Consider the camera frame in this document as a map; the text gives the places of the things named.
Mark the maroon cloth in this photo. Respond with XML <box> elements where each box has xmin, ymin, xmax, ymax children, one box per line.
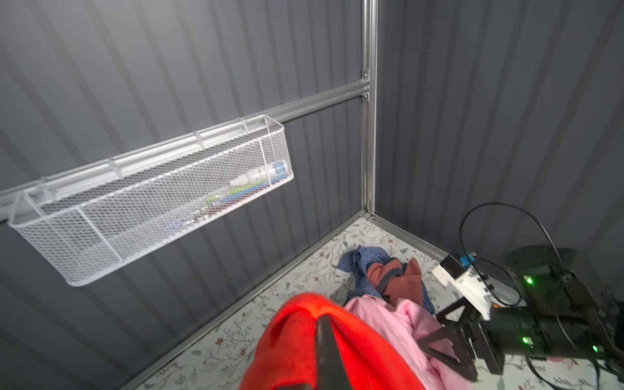
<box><xmin>367</xmin><ymin>258</ymin><xmax>424</xmax><ymax>307</ymax></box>

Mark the pink cloth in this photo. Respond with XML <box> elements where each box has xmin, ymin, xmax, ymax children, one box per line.
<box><xmin>344</xmin><ymin>295</ymin><xmax>473</xmax><ymax>389</ymax></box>

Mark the white wire basket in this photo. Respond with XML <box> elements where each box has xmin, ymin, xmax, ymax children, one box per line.
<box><xmin>8</xmin><ymin>115</ymin><xmax>294</xmax><ymax>287</ymax></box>

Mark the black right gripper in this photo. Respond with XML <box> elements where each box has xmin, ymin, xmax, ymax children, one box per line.
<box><xmin>418</xmin><ymin>297</ymin><xmax>531</xmax><ymax>382</ymax></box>

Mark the red cloth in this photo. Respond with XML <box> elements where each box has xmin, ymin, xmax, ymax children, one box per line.
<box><xmin>240</xmin><ymin>292</ymin><xmax>424</xmax><ymax>389</ymax></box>

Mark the floral table mat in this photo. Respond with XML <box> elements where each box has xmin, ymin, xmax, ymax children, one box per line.
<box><xmin>125</xmin><ymin>218</ymin><xmax>623</xmax><ymax>389</ymax></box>

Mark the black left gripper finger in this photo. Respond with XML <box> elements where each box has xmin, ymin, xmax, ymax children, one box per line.
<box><xmin>315</xmin><ymin>315</ymin><xmax>352</xmax><ymax>390</ymax></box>

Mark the tube in white basket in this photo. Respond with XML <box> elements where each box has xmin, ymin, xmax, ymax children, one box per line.
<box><xmin>230</xmin><ymin>160</ymin><xmax>289</xmax><ymax>187</ymax></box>

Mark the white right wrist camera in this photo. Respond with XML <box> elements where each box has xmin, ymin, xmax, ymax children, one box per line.
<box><xmin>432</xmin><ymin>253</ymin><xmax>493</xmax><ymax>321</ymax></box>

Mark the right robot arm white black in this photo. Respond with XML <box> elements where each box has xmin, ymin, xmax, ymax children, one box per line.
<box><xmin>340</xmin><ymin>245</ymin><xmax>623</xmax><ymax>389</ymax></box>

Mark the blue denim cloth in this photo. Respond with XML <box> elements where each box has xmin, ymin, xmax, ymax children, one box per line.
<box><xmin>336</xmin><ymin>245</ymin><xmax>436</xmax><ymax>315</ymax></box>

